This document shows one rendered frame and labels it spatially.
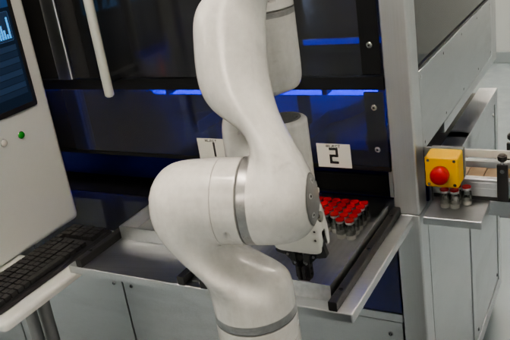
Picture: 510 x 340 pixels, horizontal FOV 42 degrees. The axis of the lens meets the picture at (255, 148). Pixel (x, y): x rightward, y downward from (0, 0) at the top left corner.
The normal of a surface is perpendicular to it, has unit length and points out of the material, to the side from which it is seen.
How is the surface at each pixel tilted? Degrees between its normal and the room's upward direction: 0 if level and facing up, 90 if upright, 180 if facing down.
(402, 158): 90
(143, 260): 0
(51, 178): 90
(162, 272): 0
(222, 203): 66
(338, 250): 0
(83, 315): 90
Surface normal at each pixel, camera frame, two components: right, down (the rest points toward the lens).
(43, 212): 0.87, 0.04
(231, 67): 0.02, -0.04
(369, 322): -0.47, 0.37
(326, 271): -0.15, -0.93
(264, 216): -0.20, 0.27
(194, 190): -0.29, -0.27
